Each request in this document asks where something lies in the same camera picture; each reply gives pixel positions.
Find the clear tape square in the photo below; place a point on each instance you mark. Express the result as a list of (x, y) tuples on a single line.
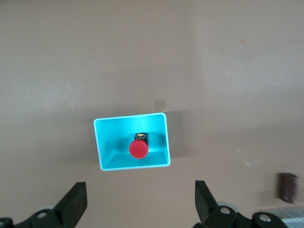
[(159, 105)]

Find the grey metal rail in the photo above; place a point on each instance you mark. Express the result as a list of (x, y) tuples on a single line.
[(285, 215)]

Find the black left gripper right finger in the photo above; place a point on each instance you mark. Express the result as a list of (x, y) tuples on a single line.
[(225, 213)]

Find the dark brown cylinder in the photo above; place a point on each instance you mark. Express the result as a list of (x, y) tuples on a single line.
[(287, 187)]

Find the turquoise plastic box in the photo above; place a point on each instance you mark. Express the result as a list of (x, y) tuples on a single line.
[(133, 142)]

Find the red mushroom push button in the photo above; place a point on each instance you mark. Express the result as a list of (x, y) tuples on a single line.
[(139, 147)]

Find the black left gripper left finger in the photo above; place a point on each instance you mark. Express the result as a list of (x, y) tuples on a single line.
[(59, 209)]

